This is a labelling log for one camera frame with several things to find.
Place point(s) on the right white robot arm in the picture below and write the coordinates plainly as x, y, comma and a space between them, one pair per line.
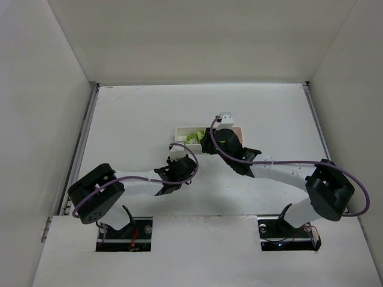
329, 191

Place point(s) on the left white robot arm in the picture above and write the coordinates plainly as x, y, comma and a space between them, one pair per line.
98, 196

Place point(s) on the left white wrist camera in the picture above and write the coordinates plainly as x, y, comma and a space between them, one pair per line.
176, 151

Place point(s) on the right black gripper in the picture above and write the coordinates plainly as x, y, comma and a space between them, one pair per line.
210, 144

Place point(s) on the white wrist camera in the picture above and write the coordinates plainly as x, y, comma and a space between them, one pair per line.
176, 151
225, 121

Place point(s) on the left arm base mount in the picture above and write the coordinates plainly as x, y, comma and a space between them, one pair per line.
135, 236

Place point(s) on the green slope lego brick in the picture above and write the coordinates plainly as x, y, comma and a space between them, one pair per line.
200, 135

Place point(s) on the white divided container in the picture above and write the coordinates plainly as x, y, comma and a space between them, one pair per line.
195, 146

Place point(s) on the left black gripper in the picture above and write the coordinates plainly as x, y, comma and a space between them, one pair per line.
182, 164

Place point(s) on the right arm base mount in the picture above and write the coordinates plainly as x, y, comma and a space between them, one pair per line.
278, 235

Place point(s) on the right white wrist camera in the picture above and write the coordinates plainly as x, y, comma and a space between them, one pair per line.
225, 121

